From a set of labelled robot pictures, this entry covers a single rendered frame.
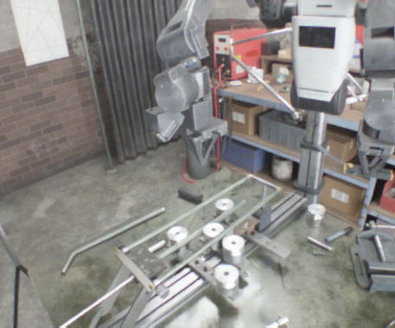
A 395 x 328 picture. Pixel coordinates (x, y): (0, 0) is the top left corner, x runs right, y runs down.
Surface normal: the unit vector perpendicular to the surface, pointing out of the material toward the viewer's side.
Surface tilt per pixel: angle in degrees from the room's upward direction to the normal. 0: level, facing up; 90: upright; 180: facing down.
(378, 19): 57
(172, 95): 92
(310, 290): 0
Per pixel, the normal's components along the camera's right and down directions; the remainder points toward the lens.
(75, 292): -0.07, -0.87
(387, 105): -0.51, 0.52
